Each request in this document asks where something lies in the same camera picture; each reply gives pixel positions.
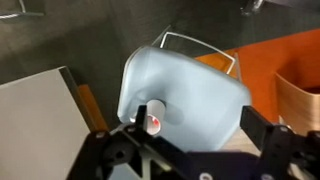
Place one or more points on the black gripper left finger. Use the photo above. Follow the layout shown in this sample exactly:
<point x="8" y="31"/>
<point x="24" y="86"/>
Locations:
<point x="141" y="118"/>

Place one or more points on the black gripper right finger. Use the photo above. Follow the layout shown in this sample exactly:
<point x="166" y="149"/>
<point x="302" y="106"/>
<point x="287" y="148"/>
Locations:
<point x="256" y="127"/>

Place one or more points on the white cup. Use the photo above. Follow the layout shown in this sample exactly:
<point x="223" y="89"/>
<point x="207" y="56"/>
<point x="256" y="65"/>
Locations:
<point x="155" y="112"/>

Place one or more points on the curved wooden stool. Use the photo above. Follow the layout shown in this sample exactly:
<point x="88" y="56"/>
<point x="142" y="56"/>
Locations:
<point x="297" y="108"/>

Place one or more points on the light blue chair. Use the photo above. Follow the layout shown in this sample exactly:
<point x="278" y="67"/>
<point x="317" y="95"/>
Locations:
<point x="203" y="103"/>

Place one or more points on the orange floor mat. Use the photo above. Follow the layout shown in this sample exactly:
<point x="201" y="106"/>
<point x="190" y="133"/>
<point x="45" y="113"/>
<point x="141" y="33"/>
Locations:
<point x="296" y="57"/>

